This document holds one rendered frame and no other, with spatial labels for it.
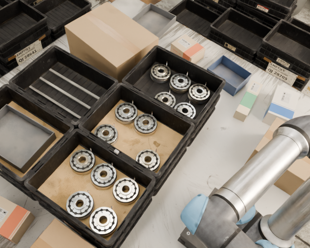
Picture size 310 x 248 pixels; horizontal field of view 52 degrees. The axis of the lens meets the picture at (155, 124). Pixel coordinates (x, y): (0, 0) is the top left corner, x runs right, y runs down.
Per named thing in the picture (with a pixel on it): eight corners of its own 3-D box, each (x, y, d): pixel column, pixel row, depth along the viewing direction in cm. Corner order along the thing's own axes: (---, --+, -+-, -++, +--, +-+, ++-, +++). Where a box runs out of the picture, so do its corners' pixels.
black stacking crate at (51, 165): (155, 190, 131) (157, 179, 121) (110, 254, 117) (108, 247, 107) (79, 141, 141) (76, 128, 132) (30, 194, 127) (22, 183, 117)
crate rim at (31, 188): (157, 181, 123) (157, 178, 121) (109, 249, 109) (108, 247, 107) (77, 129, 133) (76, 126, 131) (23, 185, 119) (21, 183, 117)
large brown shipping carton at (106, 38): (156, 64, 184) (159, 37, 167) (118, 93, 171) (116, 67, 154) (108, 29, 197) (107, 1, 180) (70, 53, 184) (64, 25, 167)
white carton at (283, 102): (284, 131, 164) (291, 121, 156) (261, 121, 166) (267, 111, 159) (293, 103, 174) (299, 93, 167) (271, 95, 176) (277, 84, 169)
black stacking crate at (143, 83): (220, 96, 160) (226, 81, 150) (191, 138, 146) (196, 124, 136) (154, 61, 170) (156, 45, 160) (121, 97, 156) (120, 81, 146)
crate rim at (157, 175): (195, 127, 137) (196, 124, 135) (157, 180, 123) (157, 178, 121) (120, 84, 148) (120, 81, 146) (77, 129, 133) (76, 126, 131)
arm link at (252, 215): (227, 195, 122) (235, 180, 111) (256, 221, 117) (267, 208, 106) (206, 216, 118) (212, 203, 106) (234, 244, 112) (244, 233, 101)
